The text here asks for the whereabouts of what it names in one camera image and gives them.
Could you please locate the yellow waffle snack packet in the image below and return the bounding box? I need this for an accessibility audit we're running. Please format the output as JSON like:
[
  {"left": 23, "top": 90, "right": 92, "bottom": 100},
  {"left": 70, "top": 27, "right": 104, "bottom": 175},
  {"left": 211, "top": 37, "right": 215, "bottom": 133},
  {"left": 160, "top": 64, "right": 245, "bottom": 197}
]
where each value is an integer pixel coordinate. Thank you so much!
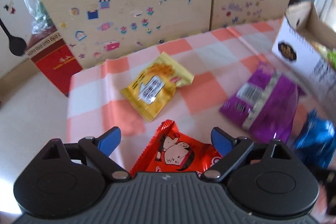
[{"left": 121, "top": 52, "right": 194, "bottom": 122}]

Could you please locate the pink checkered tablecloth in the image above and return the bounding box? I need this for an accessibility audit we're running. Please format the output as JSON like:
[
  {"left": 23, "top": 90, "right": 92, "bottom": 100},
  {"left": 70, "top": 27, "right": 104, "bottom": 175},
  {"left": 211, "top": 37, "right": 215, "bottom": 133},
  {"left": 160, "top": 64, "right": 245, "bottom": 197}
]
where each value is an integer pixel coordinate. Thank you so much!
[{"left": 66, "top": 19, "right": 336, "bottom": 217}]

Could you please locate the white cardboard snack box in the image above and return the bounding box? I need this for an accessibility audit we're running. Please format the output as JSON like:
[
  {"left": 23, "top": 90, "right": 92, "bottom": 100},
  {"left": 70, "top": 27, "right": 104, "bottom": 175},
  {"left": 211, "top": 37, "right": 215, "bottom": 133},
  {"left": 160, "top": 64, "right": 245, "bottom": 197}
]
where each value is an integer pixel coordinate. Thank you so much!
[{"left": 272, "top": 2, "right": 335, "bottom": 118}]

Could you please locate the red cartoon snack packet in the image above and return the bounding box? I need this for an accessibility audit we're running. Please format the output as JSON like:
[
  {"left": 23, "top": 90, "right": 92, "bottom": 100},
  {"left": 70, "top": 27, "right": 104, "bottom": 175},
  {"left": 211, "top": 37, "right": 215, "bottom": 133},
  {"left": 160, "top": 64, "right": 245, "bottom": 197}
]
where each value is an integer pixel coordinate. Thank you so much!
[{"left": 130, "top": 120, "right": 222, "bottom": 177}]

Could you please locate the purple snack bag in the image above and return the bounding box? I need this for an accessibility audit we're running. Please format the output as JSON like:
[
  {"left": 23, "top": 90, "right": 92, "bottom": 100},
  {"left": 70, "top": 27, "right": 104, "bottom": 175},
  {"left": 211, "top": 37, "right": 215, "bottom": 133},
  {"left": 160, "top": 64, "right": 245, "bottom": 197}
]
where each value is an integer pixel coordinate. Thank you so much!
[{"left": 219, "top": 63, "right": 306, "bottom": 143}]

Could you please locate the red gift box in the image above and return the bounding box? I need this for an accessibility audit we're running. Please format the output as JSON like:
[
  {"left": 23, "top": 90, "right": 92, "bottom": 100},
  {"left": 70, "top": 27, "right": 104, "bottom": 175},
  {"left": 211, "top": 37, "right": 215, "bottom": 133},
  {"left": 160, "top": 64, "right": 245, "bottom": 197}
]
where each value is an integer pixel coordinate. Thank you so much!
[{"left": 25, "top": 27, "right": 82, "bottom": 96}]

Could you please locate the clear plastic bag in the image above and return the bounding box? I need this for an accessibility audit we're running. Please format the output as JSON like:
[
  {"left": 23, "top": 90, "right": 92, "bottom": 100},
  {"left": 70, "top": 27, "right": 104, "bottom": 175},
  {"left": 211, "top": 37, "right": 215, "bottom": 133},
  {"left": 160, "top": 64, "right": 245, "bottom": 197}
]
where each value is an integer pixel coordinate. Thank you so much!
[{"left": 23, "top": 0, "right": 54, "bottom": 34}]

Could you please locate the blue foil snack packet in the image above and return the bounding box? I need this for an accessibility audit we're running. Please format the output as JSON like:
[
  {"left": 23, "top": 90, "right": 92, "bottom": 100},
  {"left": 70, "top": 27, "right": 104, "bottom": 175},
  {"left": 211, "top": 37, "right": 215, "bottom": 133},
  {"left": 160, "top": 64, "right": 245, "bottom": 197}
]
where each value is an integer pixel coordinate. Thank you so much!
[{"left": 291, "top": 109, "right": 335, "bottom": 169}]

